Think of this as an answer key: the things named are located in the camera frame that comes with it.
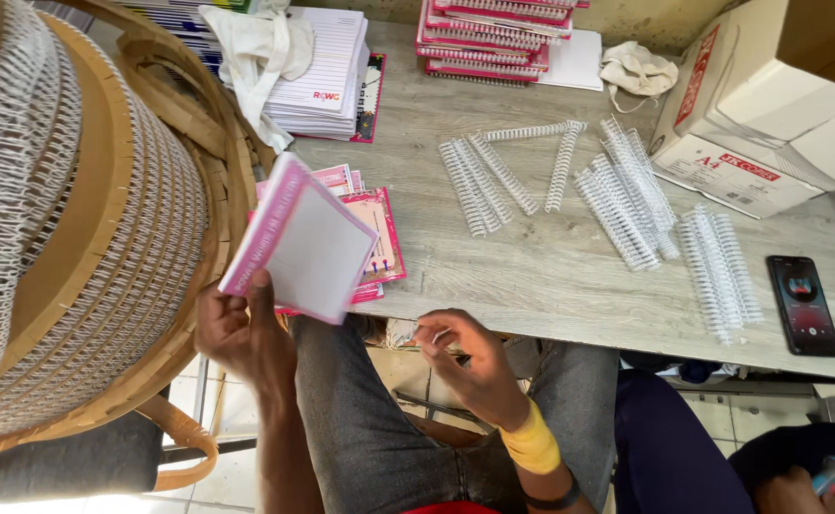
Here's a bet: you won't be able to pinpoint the black smartphone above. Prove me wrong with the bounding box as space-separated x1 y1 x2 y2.
766 255 835 358

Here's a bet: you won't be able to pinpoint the yellow wristband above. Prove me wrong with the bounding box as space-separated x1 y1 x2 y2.
499 398 564 476

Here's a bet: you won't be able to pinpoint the stack of white lined pads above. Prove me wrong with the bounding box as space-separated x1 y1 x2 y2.
235 6 387 144

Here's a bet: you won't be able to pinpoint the long white cloth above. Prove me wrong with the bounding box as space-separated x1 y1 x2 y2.
198 0 315 152

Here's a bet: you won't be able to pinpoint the person's left hand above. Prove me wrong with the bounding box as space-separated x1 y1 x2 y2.
195 270 298 392

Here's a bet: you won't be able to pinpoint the crumpled white cloth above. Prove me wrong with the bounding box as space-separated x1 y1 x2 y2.
599 40 679 114

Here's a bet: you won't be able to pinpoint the person's grey jeans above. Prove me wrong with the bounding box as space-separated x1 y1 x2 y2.
287 314 619 514

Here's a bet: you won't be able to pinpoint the group of white binding wires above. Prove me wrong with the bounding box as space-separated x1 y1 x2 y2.
437 116 766 346

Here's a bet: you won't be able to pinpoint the person's red shirt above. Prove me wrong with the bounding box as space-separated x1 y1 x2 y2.
403 501 504 514

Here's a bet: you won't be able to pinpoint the grey padded bar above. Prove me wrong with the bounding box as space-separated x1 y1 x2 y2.
0 410 166 506

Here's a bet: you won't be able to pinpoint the white cardboard paper box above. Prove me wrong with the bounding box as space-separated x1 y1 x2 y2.
649 0 835 219

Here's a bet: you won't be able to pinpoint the person's right hand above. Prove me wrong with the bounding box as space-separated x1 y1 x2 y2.
413 308 532 431

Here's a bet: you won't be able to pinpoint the stack of pink notebook covers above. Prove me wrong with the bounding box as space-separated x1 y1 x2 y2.
248 164 407 316

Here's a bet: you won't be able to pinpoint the stack of pink spiral notebooks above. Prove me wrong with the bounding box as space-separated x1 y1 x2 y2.
415 0 591 88

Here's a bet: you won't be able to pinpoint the black wristband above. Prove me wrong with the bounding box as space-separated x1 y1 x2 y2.
523 474 582 512

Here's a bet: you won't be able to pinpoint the large spool of binding wire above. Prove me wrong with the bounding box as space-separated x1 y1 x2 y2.
0 0 275 494

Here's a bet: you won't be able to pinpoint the stack of plain white sheets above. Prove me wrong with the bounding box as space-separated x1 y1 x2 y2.
535 29 605 92

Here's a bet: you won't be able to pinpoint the pink-edged white notebook block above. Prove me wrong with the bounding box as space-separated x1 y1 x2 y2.
218 151 380 326

